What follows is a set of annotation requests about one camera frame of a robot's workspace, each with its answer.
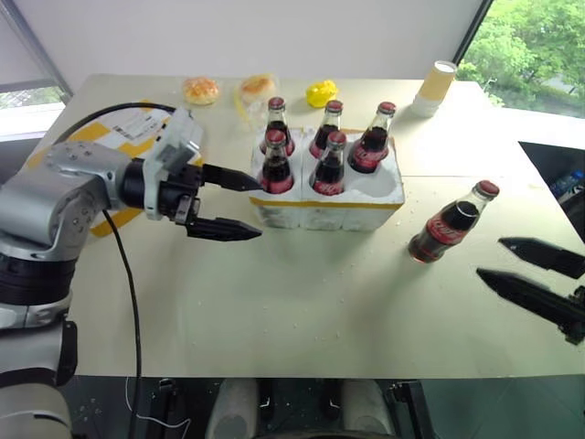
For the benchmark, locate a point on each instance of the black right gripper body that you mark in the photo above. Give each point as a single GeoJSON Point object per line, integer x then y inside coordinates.
{"type": "Point", "coordinates": [576, 315]}

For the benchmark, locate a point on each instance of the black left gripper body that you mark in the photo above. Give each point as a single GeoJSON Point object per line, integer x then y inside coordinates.
{"type": "Point", "coordinates": [180, 185]}

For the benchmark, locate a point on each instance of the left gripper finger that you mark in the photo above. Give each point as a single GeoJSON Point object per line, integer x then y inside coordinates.
{"type": "Point", "coordinates": [230, 178]}
{"type": "Point", "coordinates": [226, 231]}

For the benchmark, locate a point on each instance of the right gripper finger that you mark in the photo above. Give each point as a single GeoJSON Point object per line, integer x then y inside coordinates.
{"type": "Point", "coordinates": [525, 295]}
{"type": "Point", "coordinates": [548, 255]}

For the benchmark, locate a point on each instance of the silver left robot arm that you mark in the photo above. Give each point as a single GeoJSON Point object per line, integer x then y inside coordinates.
{"type": "Point", "coordinates": [43, 196]}

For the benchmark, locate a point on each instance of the glass cola bottle red cap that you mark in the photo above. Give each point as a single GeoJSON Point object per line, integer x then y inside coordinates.
{"type": "Point", "coordinates": [330, 174]}
{"type": "Point", "coordinates": [370, 146]}
{"type": "Point", "coordinates": [276, 171]}
{"type": "Point", "coordinates": [445, 226]}
{"type": "Point", "coordinates": [276, 116]}
{"type": "Point", "coordinates": [331, 121]}

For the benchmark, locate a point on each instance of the cardboard box with yellow tape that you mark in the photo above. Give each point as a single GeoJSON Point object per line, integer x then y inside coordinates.
{"type": "Point", "coordinates": [116, 130]}

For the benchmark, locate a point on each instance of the white foam crate yellow tape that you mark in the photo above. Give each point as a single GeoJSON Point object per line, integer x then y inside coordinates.
{"type": "Point", "coordinates": [347, 212]}

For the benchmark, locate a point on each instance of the clear plastic bag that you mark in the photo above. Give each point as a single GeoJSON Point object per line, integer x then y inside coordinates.
{"type": "Point", "coordinates": [247, 114]}

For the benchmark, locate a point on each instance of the blue packet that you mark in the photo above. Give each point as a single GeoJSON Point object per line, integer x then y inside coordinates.
{"type": "Point", "coordinates": [569, 182]}

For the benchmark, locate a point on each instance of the round bread bun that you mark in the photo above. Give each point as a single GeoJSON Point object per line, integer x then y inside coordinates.
{"type": "Point", "coordinates": [258, 88]}
{"type": "Point", "coordinates": [200, 90]}

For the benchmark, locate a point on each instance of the black bin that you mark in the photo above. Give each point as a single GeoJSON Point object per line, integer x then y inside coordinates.
{"type": "Point", "coordinates": [544, 160]}

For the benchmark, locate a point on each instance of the crumpled yellow plastic object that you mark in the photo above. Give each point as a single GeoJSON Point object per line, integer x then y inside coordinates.
{"type": "Point", "coordinates": [322, 93]}

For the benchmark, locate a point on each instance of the stack of paper cups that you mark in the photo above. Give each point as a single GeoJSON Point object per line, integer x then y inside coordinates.
{"type": "Point", "coordinates": [434, 89]}

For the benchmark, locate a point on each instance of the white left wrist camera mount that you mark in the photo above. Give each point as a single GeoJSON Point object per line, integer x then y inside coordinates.
{"type": "Point", "coordinates": [178, 137]}

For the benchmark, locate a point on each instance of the black bracket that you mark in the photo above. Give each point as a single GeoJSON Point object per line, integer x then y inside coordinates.
{"type": "Point", "coordinates": [167, 402]}
{"type": "Point", "coordinates": [411, 407]}

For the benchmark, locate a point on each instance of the dark window frame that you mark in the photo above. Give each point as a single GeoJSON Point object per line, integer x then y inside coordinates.
{"type": "Point", "coordinates": [475, 29]}

